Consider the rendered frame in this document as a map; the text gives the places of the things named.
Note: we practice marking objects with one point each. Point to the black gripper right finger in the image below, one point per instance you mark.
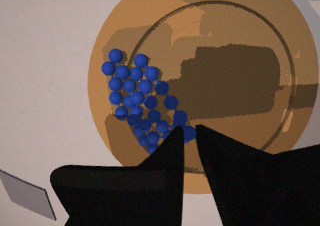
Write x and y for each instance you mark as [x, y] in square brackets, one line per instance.
[249, 184]

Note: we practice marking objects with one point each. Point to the round tan bead board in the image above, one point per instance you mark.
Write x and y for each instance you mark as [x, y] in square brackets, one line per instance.
[246, 68]

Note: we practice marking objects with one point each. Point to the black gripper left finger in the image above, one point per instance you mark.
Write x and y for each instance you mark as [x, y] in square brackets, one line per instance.
[154, 189]

